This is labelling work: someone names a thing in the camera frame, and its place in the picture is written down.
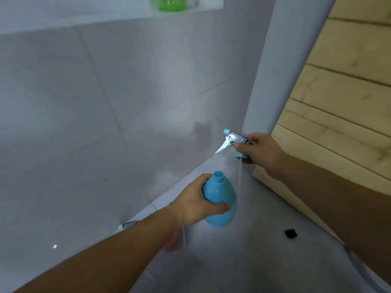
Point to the person's right hand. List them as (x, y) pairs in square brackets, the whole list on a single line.
[(265, 154)]

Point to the person's left hand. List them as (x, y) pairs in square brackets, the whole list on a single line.
[(189, 204)]

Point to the person's left thumb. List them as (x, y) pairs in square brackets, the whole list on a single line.
[(220, 208)]

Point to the person's right fingers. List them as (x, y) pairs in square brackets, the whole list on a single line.
[(252, 140)]

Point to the blue plastic spray bottle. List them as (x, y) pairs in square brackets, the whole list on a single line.
[(220, 195)]

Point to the blue trigger sprayer head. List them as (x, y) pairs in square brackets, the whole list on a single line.
[(233, 137)]

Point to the person's right forearm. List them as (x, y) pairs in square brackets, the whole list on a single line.
[(342, 207)]

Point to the person's left forearm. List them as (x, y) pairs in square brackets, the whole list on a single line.
[(116, 259)]

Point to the black floor drain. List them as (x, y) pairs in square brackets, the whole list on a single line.
[(290, 234)]

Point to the light wooden door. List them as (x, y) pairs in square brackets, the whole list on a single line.
[(342, 97)]

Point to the green translucent bottle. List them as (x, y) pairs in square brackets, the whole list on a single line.
[(168, 2)]

